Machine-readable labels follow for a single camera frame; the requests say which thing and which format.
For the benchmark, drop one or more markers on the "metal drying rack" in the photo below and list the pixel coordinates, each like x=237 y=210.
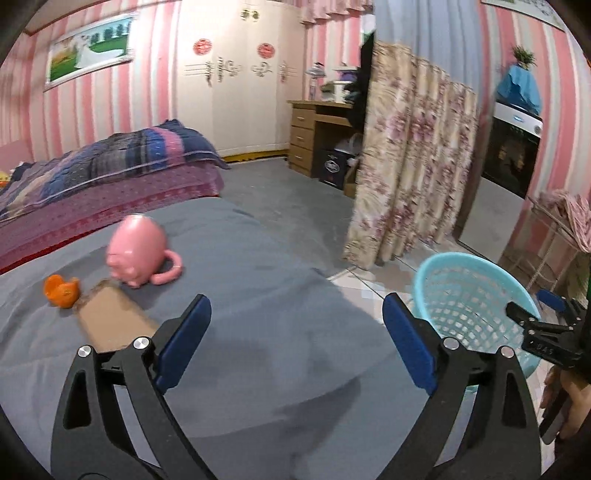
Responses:
x=535 y=249

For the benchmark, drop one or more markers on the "cardboard box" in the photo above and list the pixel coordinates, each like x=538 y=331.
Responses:
x=352 y=182

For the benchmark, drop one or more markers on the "grey blanket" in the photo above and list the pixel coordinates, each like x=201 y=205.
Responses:
x=277 y=300

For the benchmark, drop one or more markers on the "brown rectangular tray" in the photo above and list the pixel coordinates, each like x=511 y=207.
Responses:
x=115 y=318

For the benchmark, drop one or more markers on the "orange duck toy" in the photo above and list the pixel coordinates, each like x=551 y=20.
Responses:
x=62 y=290

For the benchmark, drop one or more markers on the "yellow plush toy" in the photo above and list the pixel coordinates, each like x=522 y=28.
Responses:
x=3 y=179

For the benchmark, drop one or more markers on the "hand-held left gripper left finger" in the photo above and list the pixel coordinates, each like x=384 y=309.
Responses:
x=182 y=341

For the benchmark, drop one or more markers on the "framed wall picture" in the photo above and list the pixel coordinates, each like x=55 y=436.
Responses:
x=87 y=48

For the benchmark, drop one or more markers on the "red round decal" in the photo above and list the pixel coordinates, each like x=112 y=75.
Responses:
x=264 y=50
x=200 y=46

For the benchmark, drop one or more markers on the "wooden desk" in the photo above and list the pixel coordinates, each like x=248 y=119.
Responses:
x=302 y=134

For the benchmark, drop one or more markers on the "white wardrobe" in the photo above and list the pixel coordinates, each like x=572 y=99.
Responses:
x=240 y=101

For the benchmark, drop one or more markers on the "black hanging garment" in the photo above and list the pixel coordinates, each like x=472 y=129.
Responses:
x=362 y=83

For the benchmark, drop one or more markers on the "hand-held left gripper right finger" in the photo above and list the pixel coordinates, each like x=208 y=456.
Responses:
x=408 y=341

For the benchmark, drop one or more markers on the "pink curtain valance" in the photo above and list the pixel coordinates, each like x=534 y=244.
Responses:
x=337 y=7

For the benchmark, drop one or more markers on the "white and black appliance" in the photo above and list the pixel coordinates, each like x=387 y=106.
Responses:
x=510 y=157

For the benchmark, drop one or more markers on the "small potted plant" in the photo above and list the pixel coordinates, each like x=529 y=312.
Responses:
x=523 y=56

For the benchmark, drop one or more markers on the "blue cloth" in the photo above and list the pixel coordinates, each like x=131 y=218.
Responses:
x=519 y=90

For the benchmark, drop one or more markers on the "black box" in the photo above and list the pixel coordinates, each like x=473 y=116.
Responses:
x=330 y=166

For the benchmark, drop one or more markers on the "floral and blue curtain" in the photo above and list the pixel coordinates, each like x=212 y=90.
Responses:
x=411 y=161

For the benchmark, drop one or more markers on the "pink striped cloth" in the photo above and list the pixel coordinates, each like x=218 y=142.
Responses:
x=570 y=212

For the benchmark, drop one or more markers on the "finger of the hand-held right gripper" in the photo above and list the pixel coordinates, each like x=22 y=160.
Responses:
x=531 y=323
x=551 y=299

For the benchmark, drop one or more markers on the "turquoise plastic basket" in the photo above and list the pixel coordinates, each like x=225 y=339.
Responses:
x=461 y=295

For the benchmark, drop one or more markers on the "plaid quilt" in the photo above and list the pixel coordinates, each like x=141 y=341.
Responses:
x=92 y=166

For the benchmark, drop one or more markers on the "small table lamp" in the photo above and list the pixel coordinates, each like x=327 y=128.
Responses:
x=316 y=81

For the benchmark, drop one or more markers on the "person's right hand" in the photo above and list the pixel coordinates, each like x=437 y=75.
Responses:
x=577 y=401

